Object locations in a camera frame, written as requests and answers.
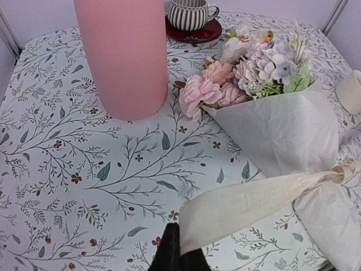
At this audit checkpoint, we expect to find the dark red saucer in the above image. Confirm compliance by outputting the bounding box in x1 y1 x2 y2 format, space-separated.
165 15 222 43

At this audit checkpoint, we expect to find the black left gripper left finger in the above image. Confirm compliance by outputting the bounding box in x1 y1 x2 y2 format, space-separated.
149 223 180 271

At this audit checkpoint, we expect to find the cream white mug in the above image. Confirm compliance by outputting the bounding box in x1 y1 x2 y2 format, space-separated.
336 70 361 115

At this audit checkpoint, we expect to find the pink tall vase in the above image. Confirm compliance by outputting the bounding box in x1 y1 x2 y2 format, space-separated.
74 0 168 121

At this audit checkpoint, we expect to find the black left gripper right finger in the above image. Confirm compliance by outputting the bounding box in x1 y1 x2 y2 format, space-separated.
180 248 210 271

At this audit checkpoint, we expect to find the cream printed ribbon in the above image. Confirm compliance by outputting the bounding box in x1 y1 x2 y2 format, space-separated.
179 159 360 255

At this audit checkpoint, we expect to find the striped grey ceramic cup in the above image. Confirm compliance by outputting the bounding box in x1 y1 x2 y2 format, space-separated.
167 0 219 32

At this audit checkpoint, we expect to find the right aluminium frame post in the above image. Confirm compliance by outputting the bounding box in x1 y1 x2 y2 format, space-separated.
321 0 349 36

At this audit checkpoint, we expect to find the left aluminium frame post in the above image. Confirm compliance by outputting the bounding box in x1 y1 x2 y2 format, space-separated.
0 9 23 63

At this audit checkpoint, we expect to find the aluminium frame post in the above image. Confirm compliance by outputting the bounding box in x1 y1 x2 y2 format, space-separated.
321 0 349 36
0 9 23 63

